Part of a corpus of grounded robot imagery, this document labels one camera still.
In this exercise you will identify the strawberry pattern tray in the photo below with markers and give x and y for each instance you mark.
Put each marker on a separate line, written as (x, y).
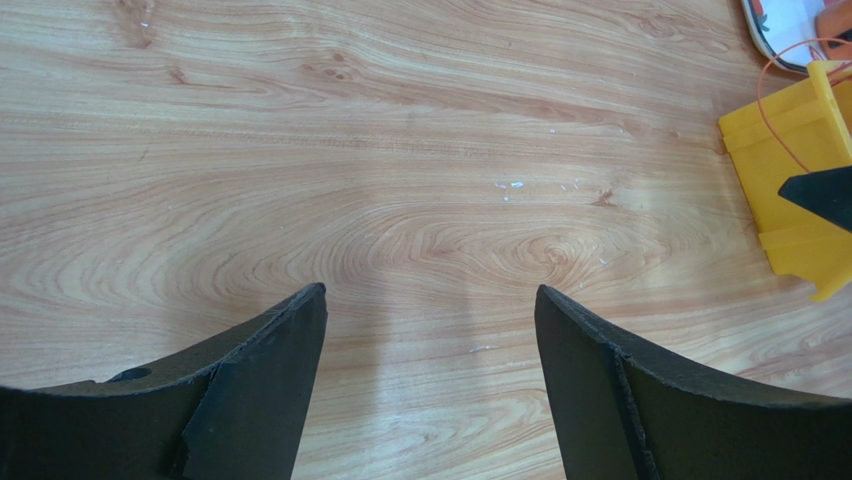
(784, 30)

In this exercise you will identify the yellow plastic bin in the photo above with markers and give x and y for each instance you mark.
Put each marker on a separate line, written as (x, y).
(792, 153)

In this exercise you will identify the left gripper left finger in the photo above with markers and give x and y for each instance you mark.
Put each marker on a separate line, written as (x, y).
(233, 406)

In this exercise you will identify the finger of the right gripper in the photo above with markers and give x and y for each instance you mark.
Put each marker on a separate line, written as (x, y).
(826, 194)

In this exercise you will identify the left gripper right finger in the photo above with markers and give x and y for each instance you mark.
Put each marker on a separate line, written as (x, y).
(624, 407)

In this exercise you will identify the orange mug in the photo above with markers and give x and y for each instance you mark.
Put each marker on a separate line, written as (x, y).
(833, 27)

